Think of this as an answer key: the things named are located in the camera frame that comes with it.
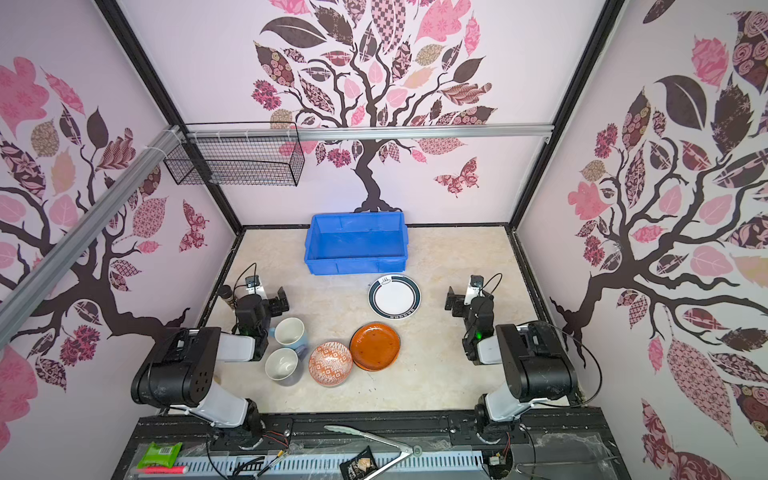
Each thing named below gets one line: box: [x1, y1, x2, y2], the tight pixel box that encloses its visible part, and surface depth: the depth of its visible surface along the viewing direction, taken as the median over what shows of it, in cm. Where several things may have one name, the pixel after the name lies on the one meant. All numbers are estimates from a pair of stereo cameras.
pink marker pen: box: [144, 466, 187, 475], surface depth 70 cm
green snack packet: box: [138, 442, 183, 469], surface depth 71 cm
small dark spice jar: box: [218, 284, 235, 310], surface depth 92 cm
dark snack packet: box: [339, 445, 378, 480], surface depth 70 cm
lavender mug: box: [265, 346, 307, 387], surface depth 81 cm
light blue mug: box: [268, 317, 308, 349], surface depth 85 cm
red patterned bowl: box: [308, 341, 353, 387], surface depth 83 cm
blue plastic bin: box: [304, 212, 408, 276], surface depth 116 cm
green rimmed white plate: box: [368, 274, 422, 320], surface depth 100 cm
